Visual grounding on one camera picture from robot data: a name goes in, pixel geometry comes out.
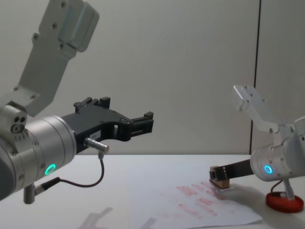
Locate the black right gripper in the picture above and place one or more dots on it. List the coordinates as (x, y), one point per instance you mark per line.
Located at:
(239, 169)

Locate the round red ink pad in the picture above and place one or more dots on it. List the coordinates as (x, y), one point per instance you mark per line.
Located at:
(282, 202)

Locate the white paper with red stamps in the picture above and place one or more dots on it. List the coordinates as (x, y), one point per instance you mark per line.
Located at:
(171, 190)

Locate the wooden rubber stamp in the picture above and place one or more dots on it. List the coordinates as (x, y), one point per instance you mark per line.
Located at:
(220, 184)

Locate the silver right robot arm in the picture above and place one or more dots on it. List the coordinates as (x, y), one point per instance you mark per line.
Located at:
(278, 157)

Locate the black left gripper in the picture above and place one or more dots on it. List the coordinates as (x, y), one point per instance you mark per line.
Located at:
(95, 124)

